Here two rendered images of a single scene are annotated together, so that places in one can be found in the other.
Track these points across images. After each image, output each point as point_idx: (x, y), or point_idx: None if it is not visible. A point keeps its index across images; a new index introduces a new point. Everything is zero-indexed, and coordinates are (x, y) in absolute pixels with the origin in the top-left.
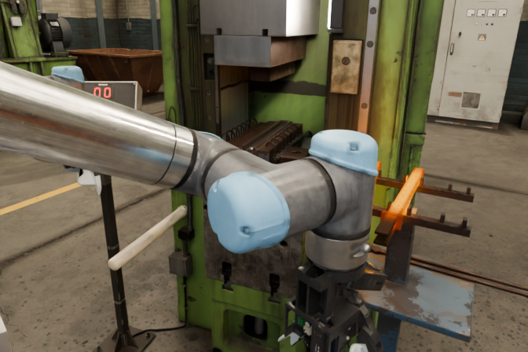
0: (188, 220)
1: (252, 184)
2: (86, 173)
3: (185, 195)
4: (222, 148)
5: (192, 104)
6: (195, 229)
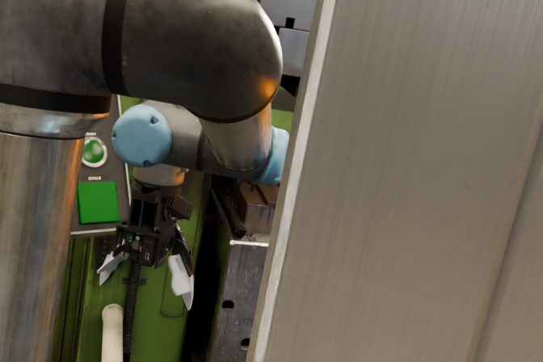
0: (128, 330)
1: None
2: (176, 272)
3: (121, 285)
4: None
5: None
6: (131, 343)
